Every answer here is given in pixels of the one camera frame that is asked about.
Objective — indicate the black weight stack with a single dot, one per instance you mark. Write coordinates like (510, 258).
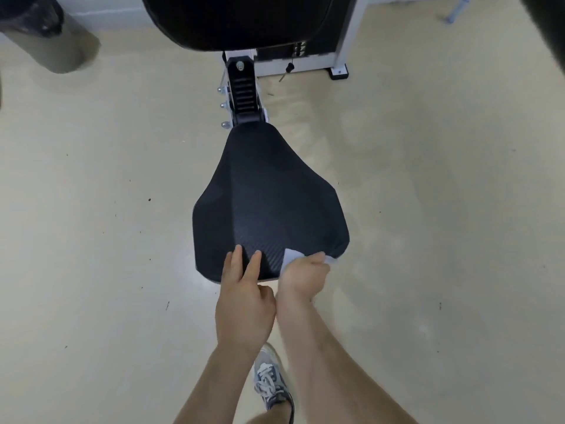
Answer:
(309, 26)

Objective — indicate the black padded seat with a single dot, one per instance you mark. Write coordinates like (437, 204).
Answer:
(269, 194)

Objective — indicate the black padded arm rest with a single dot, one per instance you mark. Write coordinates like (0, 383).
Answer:
(551, 22)

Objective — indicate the trash bin with black bag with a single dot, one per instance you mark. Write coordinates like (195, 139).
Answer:
(44, 35)

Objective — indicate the person's left hand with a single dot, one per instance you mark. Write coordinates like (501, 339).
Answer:
(245, 313)

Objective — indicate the person's right forearm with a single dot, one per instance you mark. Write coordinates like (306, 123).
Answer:
(335, 375)

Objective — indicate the black rectangular chest pad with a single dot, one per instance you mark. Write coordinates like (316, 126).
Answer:
(238, 22)

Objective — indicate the person's left sneaker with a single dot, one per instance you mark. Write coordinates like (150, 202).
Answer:
(269, 379)

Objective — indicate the small white blue bottle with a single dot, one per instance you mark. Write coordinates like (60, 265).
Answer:
(459, 8)

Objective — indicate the white cleaning wipe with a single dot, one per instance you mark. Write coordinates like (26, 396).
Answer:
(290, 256)

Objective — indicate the person's right hand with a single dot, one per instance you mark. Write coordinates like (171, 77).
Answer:
(304, 278)

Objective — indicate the person's left forearm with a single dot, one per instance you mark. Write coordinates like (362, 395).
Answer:
(212, 388)

